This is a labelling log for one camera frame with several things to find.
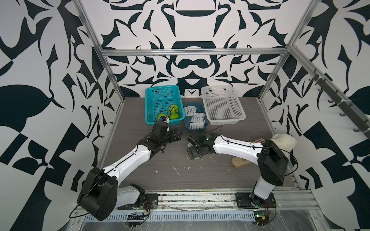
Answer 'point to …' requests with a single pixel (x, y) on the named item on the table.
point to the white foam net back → (190, 110)
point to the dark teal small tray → (199, 109)
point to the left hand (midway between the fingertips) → (176, 129)
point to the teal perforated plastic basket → (158, 99)
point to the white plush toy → (285, 142)
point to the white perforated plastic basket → (222, 104)
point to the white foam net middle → (198, 117)
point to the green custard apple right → (174, 115)
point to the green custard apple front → (161, 115)
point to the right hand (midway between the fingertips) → (194, 150)
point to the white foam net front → (194, 125)
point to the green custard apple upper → (174, 109)
